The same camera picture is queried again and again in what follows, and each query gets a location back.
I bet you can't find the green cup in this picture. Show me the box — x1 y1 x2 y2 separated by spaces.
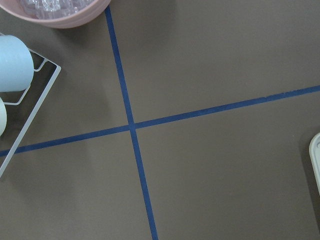
0 98 7 136

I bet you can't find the pink bowl with ice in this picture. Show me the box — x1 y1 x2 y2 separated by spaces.
0 0 112 29

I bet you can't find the white cup rack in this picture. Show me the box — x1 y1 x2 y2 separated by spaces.
0 47 62 174

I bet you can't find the blue cup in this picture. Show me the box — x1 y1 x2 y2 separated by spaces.
0 35 34 93

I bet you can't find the cream bear tray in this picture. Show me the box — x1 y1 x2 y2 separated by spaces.
308 133 320 192

